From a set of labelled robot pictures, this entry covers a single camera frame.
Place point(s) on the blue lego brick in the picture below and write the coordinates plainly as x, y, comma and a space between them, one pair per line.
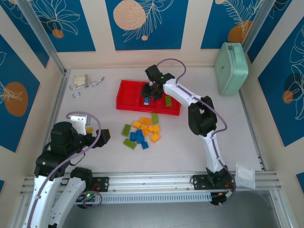
146, 101
145, 145
140, 139
139, 132
133, 136

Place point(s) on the green lego brick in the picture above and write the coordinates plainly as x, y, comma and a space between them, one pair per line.
126, 130
168, 101
155, 118
130, 144

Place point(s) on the yellow lego brick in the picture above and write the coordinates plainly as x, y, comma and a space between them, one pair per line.
154, 137
145, 130
156, 129
137, 124
145, 120

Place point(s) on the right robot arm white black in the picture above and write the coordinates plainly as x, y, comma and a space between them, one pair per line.
178, 92

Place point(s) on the red three-compartment tray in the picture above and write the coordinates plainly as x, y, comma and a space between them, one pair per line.
128, 95

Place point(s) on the metal forceps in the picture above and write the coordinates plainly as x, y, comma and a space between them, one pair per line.
91, 83

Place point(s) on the clear packet of cotton pads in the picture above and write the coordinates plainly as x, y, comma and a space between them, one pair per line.
80, 80

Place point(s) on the circuit board with green light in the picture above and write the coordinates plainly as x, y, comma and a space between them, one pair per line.
89, 198

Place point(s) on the mint green case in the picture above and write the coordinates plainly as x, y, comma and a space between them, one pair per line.
231, 69

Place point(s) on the aluminium side rail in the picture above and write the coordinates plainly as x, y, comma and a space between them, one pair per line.
60, 95
245, 107

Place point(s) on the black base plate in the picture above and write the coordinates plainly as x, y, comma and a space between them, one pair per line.
198, 181
104, 183

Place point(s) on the aluminium front rail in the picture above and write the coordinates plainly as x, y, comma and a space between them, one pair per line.
154, 180

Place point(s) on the aluminium corner post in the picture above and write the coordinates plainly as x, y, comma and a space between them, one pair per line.
43, 35
256, 23

